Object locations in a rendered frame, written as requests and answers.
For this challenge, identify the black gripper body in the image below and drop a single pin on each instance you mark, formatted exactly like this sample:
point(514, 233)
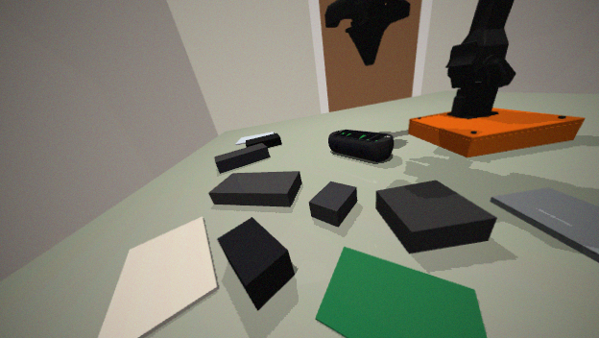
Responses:
point(359, 11)

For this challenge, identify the green flat panel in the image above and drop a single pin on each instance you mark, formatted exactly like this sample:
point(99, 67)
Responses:
point(370, 297)

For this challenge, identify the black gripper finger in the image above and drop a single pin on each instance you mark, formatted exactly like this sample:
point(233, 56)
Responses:
point(378, 34)
point(362, 35)

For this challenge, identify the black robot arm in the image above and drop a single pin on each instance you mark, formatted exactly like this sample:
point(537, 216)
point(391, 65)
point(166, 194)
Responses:
point(477, 66)

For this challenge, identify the dark grey switch panel with green rocker switches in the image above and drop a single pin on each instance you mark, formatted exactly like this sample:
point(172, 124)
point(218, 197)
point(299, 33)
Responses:
point(366, 145)

